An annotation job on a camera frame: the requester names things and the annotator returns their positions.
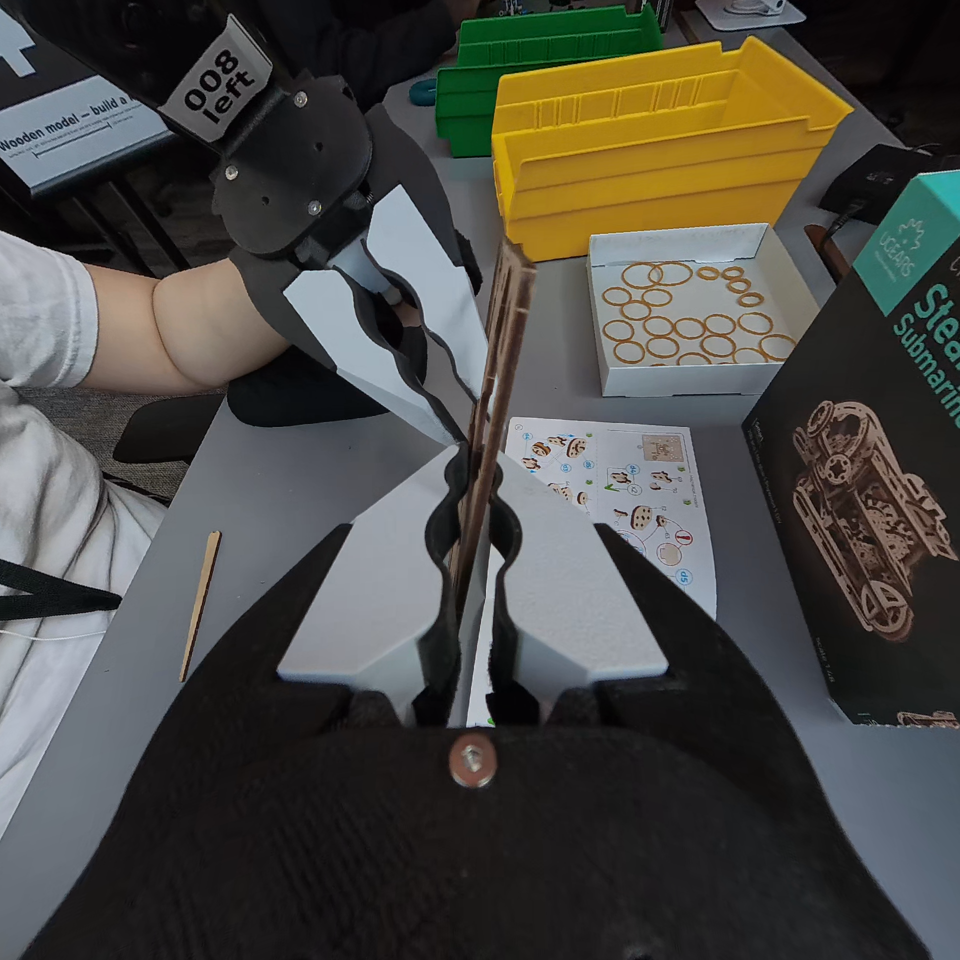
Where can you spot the yellow plastic bin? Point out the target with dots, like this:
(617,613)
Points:
(637,195)

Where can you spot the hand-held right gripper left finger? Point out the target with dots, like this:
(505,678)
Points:
(375,600)

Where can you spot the thin wooden stick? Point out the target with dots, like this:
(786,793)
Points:
(201,600)

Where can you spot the white instruction booklet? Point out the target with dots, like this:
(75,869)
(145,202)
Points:
(645,480)

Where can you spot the white round stand base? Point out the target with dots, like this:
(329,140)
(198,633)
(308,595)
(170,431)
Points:
(720,21)

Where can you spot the white cardboard tray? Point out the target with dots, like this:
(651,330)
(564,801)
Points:
(679,381)

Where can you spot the wooden model parts sheet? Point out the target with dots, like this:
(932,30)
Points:
(506,337)

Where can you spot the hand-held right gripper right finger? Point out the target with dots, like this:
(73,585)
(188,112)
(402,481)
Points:
(577,600)

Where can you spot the group of rubber bands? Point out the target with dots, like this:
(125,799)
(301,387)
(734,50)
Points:
(741,299)

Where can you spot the black rectangular device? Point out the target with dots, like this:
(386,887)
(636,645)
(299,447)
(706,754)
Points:
(877,184)

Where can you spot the person's left forearm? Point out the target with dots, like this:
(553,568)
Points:
(195,337)

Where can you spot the black framed marker sign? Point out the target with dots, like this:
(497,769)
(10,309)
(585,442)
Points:
(60,142)

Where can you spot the teal round object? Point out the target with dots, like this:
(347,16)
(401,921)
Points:
(421,91)

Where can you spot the green plastic bin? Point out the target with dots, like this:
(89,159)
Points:
(525,37)

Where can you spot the black model kit box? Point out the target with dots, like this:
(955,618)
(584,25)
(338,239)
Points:
(862,450)

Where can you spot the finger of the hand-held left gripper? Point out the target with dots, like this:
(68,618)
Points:
(435,285)
(322,319)

